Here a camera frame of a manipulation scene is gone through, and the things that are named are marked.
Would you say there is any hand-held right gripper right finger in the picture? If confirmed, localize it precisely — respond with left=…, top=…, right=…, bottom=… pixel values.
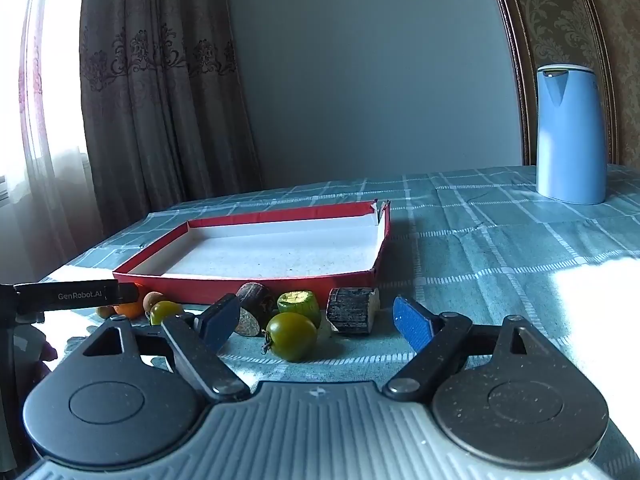
left=382, top=296, right=561, bottom=403

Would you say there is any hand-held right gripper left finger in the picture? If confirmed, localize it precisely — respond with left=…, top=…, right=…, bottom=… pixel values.
left=80, top=294, right=251, bottom=402

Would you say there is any orange tangerine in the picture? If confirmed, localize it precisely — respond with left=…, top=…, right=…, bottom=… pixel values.
left=113, top=301, right=146, bottom=320

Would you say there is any green tomato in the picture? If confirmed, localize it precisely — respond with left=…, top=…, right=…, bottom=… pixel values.
left=261, top=312, right=319, bottom=363
left=148, top=300, right=185, bottom=327

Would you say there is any red cardboard box tray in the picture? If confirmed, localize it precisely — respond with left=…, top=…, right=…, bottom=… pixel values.
left=112, top=199, right=392, bottom=307

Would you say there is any green cucumber piece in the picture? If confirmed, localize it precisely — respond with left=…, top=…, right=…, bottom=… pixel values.
left=277, top=290, right=322, bottom=330

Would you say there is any teal checked tablecloth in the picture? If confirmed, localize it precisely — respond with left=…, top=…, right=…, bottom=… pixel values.
left=40, top=164, right=640, bottom=480

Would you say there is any sheer pink curtain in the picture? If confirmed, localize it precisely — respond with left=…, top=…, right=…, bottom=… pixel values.
left=0, top=0, right=103, bottom=283

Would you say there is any brown patterned curtain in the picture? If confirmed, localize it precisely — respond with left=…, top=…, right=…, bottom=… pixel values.
left=79, top=0, right=262, bottom=235

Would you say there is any blue electric kettle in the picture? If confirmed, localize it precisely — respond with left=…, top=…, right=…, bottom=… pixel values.
left=536, top=63, right=609, bottom=206

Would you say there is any brown wooden frame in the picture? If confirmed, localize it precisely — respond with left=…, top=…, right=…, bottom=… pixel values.
left=484, top=0, right=622, bottom=167

